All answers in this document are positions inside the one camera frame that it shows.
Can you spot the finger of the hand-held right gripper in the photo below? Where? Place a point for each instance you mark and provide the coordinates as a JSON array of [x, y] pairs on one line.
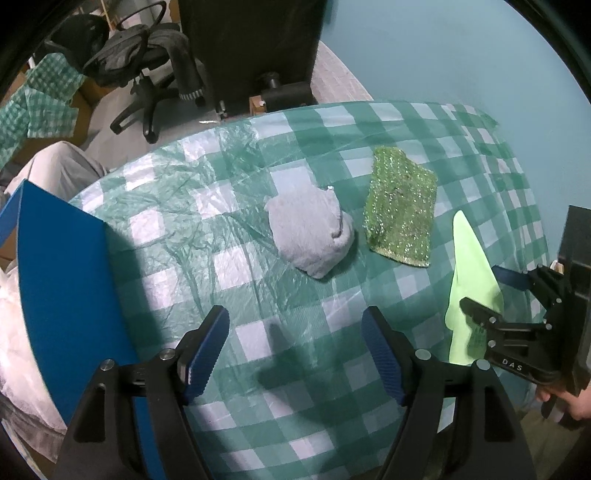
[[510, 278], [489, 318]]

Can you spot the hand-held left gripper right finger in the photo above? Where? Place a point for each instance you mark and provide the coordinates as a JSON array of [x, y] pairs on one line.
[[383, 355]]

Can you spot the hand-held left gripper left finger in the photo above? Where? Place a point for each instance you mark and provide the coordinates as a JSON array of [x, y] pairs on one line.
[[207, 350]]

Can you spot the light green cloth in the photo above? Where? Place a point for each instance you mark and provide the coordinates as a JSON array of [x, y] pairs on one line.
[[471, 272]]

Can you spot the blue-grey sock ball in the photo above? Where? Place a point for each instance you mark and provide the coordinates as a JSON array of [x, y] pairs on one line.
[[309, 230]]

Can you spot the blue-rimmed cardboard box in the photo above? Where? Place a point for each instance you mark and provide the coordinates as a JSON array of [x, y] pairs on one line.
[[69, 277]]

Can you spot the person's right hand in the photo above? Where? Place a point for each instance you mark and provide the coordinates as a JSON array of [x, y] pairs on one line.
[[577, 408]]

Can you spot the green checked tablecloth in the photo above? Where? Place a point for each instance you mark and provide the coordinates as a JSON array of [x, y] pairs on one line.
[[286, 323]]

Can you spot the green sparkly sponge cloth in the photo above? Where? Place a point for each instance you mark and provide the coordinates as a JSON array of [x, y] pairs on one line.
[[399, 207]]

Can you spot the beige bed sheet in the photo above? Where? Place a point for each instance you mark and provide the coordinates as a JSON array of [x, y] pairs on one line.
[[55, 166]]

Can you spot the black office chair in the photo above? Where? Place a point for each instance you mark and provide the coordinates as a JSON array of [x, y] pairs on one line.
[[147, 97]]

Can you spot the large cardboard box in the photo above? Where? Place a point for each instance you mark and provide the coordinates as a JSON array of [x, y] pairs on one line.
[[85, 110]]

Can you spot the green checked cloth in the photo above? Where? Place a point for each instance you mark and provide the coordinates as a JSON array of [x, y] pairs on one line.
[[37, 106]]

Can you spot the tall black cabinet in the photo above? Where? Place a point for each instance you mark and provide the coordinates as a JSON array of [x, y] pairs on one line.
[[249, 46]]

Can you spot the black jacket on chair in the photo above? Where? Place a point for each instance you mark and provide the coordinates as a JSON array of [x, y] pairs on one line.
[[138, 50]]

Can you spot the black hard-shell backpack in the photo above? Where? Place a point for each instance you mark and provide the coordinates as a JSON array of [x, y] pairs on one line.
[[74, 41]]

